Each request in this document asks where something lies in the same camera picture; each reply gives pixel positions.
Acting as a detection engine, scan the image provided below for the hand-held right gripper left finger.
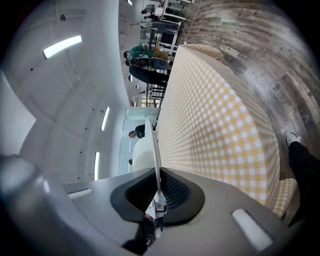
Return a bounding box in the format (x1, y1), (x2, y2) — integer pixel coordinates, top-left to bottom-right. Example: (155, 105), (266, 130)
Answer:
(43, 167), (167, 256)

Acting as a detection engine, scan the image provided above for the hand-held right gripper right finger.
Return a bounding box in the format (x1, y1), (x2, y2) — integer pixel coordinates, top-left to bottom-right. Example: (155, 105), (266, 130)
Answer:
(143, 166), (292, 256)

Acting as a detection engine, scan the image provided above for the white round plate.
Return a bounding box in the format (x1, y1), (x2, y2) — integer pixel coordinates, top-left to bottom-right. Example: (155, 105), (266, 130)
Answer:
(144, 118), (166, 205)

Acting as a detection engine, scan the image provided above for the checkered beige tablecloth table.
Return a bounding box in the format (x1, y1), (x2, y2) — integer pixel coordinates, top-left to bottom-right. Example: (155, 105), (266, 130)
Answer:
(156, 43), (299, 219)

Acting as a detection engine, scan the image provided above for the glass partition panel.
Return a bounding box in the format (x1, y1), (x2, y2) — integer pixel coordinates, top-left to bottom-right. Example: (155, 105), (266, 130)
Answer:
(119, 107), (161, 176)

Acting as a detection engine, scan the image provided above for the person's black trouser leg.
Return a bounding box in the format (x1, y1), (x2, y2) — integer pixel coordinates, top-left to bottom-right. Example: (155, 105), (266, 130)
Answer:
(287, 141), (320, 227)

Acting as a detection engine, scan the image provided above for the black metal rack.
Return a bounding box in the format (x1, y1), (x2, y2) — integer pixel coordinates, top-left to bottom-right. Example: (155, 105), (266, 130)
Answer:
(146, 82), (168, 101)

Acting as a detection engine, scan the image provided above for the grey swivel chair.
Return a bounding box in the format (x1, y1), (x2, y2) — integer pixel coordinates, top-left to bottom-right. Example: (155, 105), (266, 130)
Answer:
(149, 56), (171, 72)

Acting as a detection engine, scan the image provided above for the orange bag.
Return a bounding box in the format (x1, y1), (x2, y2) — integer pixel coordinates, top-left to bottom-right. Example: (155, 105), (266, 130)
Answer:
(152, 46), (169, 60)

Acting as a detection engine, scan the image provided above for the white table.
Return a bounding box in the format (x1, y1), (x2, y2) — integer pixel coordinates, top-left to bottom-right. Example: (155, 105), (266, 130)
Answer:
(159, 0), (196, 21)

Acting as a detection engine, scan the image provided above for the dark metal frame shelf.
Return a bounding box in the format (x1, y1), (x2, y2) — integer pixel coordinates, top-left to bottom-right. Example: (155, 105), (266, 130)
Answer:
(148, 21), (183, 51)

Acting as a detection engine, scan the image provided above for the thin pale floor cable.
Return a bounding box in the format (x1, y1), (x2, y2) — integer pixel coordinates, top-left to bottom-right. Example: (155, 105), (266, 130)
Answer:
(183, 0), (204, 45)

